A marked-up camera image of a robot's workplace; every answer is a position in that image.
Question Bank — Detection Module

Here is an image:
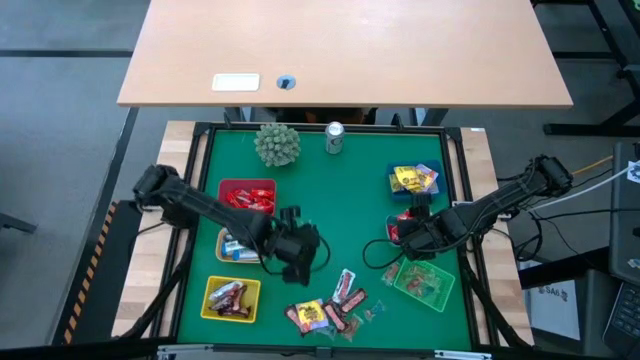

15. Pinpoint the green plastic basket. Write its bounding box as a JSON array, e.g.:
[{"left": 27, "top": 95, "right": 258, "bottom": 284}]
[{"left": 393, "top": 258, "right": 457, "bottom": 314}]

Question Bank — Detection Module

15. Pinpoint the yellow plastic basket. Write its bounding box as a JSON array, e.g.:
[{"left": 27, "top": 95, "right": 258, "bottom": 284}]
[{"left": 200, "top": 275, "right": 262, "bottom": 324}]

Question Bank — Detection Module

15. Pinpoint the dark blue plastic bin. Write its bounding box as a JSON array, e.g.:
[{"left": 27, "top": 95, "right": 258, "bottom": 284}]
[{"left": 385, "top": 159, "right": 447, "bottom": 203}]

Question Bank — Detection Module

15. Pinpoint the yellow power cable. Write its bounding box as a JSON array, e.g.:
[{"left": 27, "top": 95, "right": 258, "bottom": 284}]
[{"left": 572, "top": 154, "right": 615, "bottom": 176}]

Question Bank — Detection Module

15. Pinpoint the red candy in clear wrapper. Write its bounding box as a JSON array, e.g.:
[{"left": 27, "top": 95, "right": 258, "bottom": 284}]
[
  {"left": 381, "top": 262, "right": 401, "bottom": 286},
  {"left": 342, "top": 314, "right": 364, "bottom": 343}
]

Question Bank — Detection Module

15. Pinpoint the black desk frame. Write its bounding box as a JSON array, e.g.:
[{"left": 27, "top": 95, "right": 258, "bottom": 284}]
[{"left": 529, "top": 0, "right": 640, "bottom": 139}]

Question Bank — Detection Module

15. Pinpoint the grey equipment cabinet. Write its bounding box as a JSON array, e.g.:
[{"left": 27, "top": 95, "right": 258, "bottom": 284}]
[{"left": 608, "top": 142, "right": 640, "bottom": 286}]

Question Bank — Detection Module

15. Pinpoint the black floor plate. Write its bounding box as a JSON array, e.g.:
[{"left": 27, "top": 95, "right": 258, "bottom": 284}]
[{"left": 52, "top": 199, "right": 146, "bottom": 346}]

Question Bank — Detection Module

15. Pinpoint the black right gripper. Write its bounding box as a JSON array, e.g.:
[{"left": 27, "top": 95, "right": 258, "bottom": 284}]
[{"left": 397, "top": 192, "right": 454, "bottom": 262}]

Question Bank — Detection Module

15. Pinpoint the white red soda can box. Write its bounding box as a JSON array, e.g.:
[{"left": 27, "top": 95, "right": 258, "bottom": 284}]
[{"left": 324, "top": 120, "right": 346, "bottom": 155}]

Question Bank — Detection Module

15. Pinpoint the white PayDay candy bar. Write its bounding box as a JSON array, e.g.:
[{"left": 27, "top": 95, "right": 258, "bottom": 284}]
[
  {"left": 331, "top": 268, "right": 357, "bottom": 304},
  {"left": 208, "top": 280, "right": 245, "bottom": 302}
]

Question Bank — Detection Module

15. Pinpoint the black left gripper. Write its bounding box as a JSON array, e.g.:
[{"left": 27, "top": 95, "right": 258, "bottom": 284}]
[{"left": 272, "top": 204, "right": 321, "bottom": 287}]

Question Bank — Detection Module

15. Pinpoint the light teal plastic bin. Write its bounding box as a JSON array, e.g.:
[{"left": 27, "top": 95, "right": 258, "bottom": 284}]
[{"left": 384, "top": 212, "right": 436, "bottom": 246}]

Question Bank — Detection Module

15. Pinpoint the black cable sleeve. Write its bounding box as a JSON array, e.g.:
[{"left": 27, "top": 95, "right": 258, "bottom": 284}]
[
  {"left": 117, "top": 234, "right": 197, "bottom": 341},
  {"left": 459, "top": 239, "right": 534, "bottom": 349}
]

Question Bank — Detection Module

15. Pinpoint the white rectangular desk plate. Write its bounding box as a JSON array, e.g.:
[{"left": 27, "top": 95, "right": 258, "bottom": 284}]
[{"left": 211, "top": 73, "right": 261, "bottom": 93}]

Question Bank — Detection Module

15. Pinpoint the artificial green plant in pot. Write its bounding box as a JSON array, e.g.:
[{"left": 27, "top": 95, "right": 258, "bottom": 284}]
[{"left": 253, "top": 123, "right": 302, "bottom": 168}]

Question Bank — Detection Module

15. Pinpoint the silver metal bracket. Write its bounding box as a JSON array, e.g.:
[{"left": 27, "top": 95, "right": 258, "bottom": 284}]
[
  {"left": 157, "top": 343, "right": 214, "bottom": 359},
  {"left": 433, "top": 349, "right": 494, "bottom": 360}
]

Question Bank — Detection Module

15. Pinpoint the yellow black hazard tape strip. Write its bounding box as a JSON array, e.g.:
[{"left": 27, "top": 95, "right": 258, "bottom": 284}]
[{"left": 62, "top": 202, "right": 117, "bottom": 346}]

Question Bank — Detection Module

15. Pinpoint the black metal table frame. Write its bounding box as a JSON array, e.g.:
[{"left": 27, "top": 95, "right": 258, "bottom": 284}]
[{"left": 167, "top": 120, "right": 484, "bottom": 354}]

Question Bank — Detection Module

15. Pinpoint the light wooden desk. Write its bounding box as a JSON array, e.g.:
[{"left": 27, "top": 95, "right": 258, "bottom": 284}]
[{"left": 116, "top": 0, "right": 574, "bottom": 109}]

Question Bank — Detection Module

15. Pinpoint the white cable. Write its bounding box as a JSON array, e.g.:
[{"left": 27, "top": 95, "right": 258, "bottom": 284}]
[{"left": 529, "top": 164, "right": 632, "bottom": 211}]

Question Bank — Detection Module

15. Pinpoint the orange plastic bin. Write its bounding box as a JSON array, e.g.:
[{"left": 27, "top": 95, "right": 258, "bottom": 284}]
[{"left": 214, "top": 227, "right": 266, "bottom": 265}]

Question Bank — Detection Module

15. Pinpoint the red plastic bin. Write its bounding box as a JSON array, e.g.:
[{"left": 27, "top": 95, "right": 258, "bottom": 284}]
[{"left": 217, "top": 178, "right": 278, "bottom": 217}]

